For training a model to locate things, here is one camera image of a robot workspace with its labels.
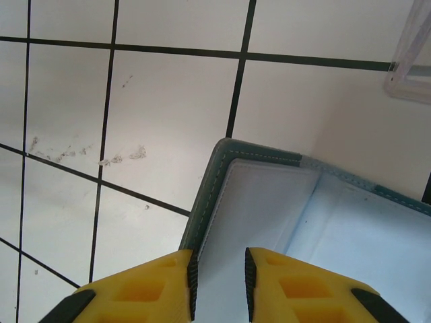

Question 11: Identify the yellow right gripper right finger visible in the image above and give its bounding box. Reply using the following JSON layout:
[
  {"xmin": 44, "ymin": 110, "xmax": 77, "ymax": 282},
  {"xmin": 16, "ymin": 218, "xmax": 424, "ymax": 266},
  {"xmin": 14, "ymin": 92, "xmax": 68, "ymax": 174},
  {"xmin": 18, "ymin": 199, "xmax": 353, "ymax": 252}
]
[{"xmin": 244, "ymin": 247, "xmax": 401, "ymax": 323}]

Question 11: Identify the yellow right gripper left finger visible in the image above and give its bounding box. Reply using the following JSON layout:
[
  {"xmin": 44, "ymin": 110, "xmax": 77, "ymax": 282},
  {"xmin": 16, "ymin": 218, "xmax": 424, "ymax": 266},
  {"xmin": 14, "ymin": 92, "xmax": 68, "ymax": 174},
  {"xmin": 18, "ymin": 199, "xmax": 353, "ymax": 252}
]
[{"xmin": 39, "ymin": 248, "xmax": 198, "ymax": 323}]

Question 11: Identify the blue box with red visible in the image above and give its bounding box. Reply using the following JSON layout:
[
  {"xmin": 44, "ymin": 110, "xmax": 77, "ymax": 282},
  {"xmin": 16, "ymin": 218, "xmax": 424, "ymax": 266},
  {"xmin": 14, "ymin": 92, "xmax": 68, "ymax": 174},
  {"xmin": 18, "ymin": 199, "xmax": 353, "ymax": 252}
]
[{"xmin": 177, "ymin": 137, "xmax": 431, "ymax": 323}]

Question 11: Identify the clear plastic card box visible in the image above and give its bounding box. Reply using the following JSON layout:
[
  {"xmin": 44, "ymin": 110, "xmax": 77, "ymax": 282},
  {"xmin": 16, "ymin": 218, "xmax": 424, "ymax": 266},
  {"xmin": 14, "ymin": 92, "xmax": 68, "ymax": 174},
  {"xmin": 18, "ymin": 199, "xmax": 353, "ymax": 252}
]
[{"xmin": 383, "ymin": 0, "xmax": 431, "ymax": 102}]

